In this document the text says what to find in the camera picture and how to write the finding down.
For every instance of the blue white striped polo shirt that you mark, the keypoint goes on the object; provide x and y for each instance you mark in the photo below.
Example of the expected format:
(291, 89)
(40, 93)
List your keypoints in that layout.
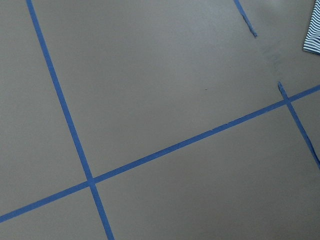
(312, 40)

